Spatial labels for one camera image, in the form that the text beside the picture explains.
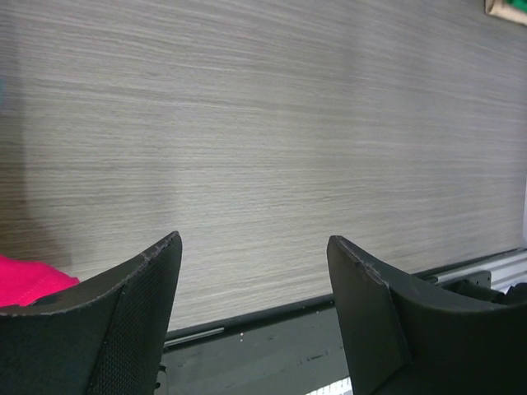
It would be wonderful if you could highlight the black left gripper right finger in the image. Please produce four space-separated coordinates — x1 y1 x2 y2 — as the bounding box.
327 236 526 394

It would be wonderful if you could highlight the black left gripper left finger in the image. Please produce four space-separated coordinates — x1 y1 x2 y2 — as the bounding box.
1 232 182 394

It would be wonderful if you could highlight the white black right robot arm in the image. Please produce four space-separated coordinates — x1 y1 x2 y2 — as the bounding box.
492 282 527 305

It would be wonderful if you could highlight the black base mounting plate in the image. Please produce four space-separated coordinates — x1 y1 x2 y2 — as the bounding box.
155 295 352 394

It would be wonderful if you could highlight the magenta t-shirt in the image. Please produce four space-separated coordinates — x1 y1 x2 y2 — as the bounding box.
0 256 80 307

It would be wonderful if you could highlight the folded beige t-shirt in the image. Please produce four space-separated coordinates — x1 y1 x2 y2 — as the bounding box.
484 0 526 26

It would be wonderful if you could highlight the folded green t-shirt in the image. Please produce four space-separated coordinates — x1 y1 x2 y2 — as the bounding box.
506 0 527 13

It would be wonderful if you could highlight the aluminium extrusion rail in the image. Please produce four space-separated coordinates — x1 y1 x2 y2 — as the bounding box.
415 249 526 292

